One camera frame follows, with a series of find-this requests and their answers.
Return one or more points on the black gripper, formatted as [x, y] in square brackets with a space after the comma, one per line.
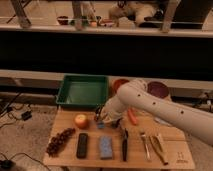
[98, 113]

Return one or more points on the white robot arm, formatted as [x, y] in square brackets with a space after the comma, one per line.
[134, 93]

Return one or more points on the green plastic tray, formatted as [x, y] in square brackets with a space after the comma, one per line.
[83, 91]

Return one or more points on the red yellow apple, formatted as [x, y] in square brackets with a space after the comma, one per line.
[81, 121]

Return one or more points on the small black cup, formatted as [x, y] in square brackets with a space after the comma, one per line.
[116, 123]

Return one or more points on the orange bowl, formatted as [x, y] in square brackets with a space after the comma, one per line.
[117, 83]

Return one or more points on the orange carrot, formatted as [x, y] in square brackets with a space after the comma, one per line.
[132, 117]

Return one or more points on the blue sponge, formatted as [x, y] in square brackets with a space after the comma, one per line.
[105, 147]

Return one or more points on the black remote control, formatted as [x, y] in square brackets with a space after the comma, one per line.
[82, 146]

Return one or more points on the bunch of dark grapes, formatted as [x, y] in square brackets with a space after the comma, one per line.
[58, 141]

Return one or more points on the purple bowl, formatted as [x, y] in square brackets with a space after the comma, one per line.
[158, 89]

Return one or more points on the silver fork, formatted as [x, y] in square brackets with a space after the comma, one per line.
[144, 139]

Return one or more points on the yellow banana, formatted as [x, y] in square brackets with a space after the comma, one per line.
[158, 145]

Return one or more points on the black power adapter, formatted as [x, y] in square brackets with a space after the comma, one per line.
[26, 115]

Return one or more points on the black handled knife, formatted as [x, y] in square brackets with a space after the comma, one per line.
[124, 144]

